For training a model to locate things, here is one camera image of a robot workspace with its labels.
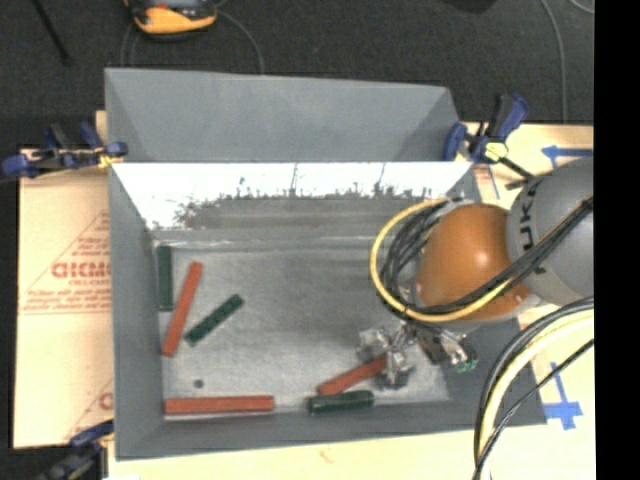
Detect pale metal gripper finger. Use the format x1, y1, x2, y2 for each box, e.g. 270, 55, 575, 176
376, 348, 417, 390
356, 327, 393, 362

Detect red-brown flat block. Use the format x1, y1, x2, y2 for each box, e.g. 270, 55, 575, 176
160, 260, 205, 359
163, 394, 276, 416
315, 356, 389, 397

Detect dark green flat block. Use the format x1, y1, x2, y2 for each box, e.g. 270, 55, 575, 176
183, 293, 246, 348
156, 244, 175, 313
305, 389, 376, 416

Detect grey metal bin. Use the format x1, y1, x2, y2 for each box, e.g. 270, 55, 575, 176
103, 67, 547, 459

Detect brown cardboard board red print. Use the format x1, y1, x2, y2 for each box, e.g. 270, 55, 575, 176
11, 109, 117, 450

